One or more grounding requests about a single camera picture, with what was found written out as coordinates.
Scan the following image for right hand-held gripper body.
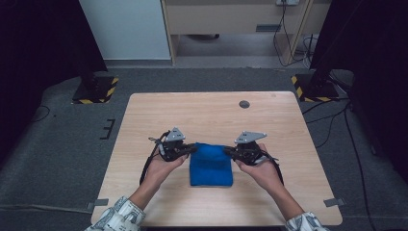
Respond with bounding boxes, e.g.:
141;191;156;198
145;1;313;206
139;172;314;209
233;130;279;167

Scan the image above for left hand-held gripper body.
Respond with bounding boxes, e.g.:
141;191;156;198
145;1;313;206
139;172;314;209
147;126;191;163

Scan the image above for blue cloth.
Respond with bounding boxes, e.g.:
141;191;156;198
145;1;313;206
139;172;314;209
189;141;235;188

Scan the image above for person's left hand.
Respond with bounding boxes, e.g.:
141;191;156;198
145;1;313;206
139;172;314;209
140;151;191;191

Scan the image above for person's right hand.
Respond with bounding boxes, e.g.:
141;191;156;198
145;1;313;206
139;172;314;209
235;142;286;194

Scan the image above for black stand base striped edge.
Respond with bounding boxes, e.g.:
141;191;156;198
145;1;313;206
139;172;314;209
291;73;341;103
71;76;120;105

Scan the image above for grey tape strip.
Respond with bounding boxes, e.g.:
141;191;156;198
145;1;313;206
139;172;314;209
322;197;347;208
85;198;110;212

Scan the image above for white panel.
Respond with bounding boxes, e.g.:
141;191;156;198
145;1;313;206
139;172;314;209
78;0;172;62

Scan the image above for light wooden desk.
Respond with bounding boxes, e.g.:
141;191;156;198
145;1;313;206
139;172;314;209
160;0;333;66

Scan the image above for black curtain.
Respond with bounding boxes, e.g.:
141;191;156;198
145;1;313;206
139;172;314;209
0;0;109;166
309;0;408;185

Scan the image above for left hand-held gripper cable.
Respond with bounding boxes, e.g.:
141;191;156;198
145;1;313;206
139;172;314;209
139;130;171;187

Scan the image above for hand-held gripper cable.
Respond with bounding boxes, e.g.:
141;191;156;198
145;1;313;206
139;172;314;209
139;130;171;187
262;149;286;187

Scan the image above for right hand-held gripper cable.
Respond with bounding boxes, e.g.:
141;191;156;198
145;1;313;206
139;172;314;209
262;149;286;187

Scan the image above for long black floor cable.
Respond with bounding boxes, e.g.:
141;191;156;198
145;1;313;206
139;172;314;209
343;105;378;231

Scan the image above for black power cable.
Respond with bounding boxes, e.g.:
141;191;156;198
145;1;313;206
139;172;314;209
272;0;314;68

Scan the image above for thin black floor cable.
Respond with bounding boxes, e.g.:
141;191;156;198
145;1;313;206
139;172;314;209
32;104;52;124

